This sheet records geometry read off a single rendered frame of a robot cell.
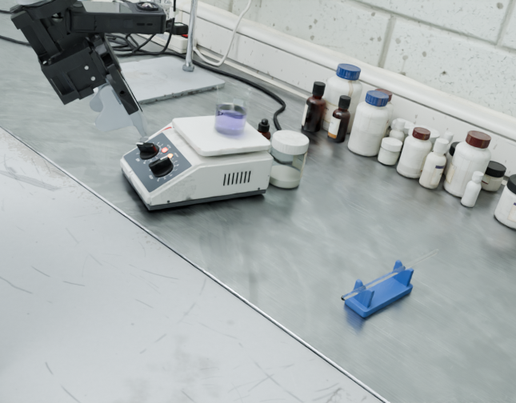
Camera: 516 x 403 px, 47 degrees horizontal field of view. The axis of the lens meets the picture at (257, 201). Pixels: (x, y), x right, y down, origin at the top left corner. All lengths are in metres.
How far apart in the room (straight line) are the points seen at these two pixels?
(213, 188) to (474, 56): 0.59
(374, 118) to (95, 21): 0.57
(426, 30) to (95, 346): 0.90
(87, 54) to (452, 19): 0.74
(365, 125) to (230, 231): 0.40
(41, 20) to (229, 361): 0.43
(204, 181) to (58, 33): 0.29
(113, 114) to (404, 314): 0.44
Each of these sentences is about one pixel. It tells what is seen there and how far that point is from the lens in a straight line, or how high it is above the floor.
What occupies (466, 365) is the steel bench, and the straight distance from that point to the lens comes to 0.73.
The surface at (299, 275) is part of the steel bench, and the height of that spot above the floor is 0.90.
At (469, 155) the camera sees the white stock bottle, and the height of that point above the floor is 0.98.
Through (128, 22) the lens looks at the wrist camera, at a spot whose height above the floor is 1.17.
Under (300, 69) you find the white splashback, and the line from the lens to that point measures 1.38.
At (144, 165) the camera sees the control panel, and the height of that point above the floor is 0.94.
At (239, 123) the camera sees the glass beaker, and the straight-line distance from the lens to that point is 0.89.
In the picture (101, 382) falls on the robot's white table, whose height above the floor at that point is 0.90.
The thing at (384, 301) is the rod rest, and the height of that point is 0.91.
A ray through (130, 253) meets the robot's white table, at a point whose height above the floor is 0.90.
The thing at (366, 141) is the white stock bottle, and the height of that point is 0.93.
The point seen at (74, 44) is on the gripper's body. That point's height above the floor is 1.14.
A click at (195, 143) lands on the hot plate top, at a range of 0.87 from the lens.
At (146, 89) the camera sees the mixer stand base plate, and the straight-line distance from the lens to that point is 1.27.
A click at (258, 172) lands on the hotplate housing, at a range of 0.90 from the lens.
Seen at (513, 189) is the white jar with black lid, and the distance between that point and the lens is 1.03.
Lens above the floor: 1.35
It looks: 30 degrees down
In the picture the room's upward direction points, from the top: 10 degrees clockwise
